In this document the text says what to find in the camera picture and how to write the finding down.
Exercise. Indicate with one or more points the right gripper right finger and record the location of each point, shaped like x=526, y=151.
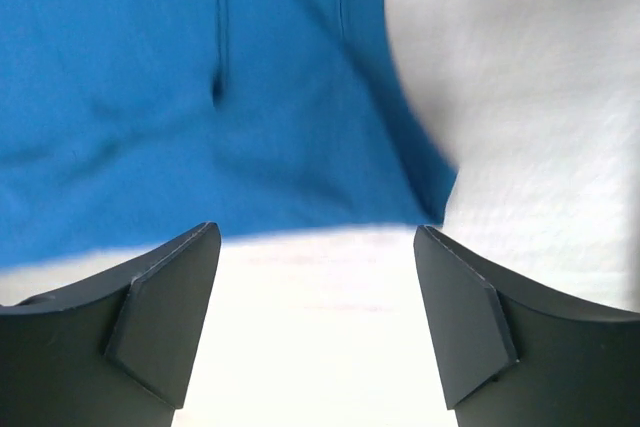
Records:
x=511, y=351

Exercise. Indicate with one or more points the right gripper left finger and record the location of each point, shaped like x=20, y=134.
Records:
x=114, y=349

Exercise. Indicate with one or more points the blue t shirt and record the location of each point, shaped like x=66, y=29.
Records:
x=126, y=122

